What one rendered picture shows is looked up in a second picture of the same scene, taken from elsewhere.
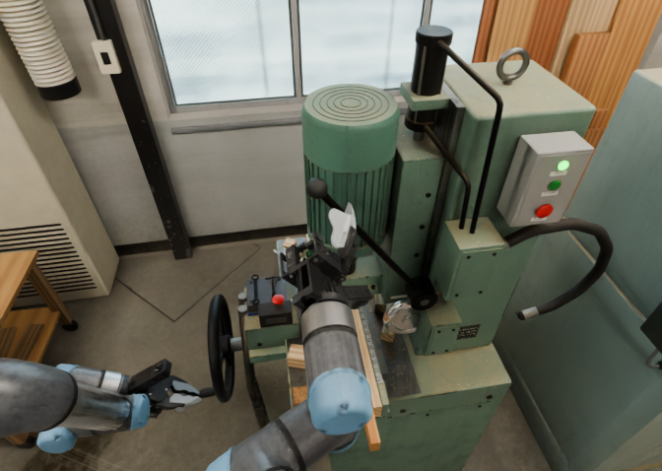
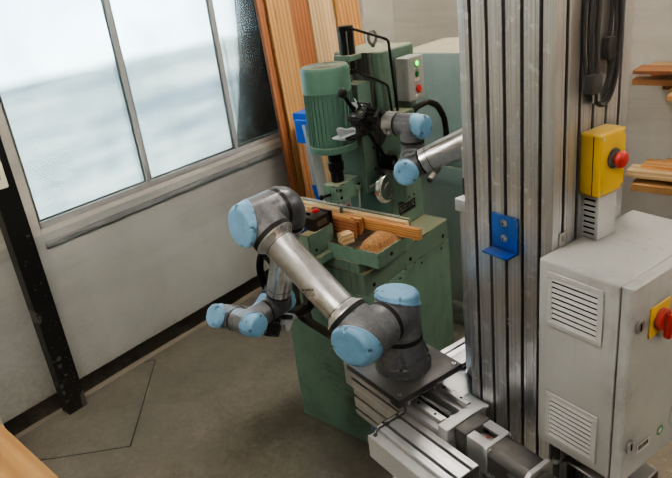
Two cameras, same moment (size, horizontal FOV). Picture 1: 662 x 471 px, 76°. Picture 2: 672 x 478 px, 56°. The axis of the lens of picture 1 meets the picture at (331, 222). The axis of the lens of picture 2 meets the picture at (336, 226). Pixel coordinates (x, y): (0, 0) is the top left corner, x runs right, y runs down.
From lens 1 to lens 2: 177 cm
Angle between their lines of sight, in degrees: 37
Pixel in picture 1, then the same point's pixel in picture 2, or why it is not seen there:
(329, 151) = (332, 83)
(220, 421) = (259, 461)
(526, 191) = (410, 79)
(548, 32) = not seen: hidden behind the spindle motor
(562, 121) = (404, 50)
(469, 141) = (380, 64)
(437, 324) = not seen: hidden behind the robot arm
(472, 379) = (430, 226)
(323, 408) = (419, 119)
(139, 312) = (80, 465)
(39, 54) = not seen: outside the picture
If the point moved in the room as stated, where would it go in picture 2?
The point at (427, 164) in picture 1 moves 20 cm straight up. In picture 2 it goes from (365, 85) to (359, 28)
